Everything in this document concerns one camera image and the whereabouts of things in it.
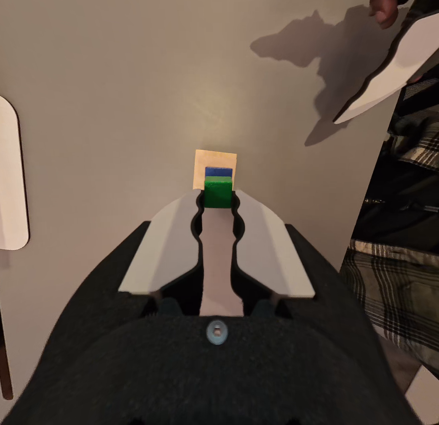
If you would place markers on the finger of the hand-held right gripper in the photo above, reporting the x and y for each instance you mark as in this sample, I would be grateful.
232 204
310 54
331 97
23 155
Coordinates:
401 64

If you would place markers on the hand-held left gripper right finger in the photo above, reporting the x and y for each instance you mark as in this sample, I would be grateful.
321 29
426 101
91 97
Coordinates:
264 246

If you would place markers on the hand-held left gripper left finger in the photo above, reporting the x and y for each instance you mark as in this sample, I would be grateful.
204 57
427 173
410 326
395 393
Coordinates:
164 246

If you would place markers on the green wooden cube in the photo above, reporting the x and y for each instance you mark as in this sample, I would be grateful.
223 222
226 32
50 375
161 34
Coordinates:
217 195

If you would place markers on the person's right hand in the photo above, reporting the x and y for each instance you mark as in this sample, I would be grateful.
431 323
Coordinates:
384 6

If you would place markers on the plaid shirt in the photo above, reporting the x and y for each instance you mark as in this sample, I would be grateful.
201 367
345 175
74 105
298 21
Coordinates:
416 150

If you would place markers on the blue wooden cube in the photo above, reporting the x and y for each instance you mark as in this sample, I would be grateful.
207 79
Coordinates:
218 171

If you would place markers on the natural wooden cube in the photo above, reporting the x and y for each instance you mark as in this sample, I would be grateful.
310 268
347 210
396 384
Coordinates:
200 164

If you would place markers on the black garment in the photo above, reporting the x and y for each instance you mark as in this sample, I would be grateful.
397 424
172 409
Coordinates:
398 212

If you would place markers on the white rounded board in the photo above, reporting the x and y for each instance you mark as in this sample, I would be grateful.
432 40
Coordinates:
12 174

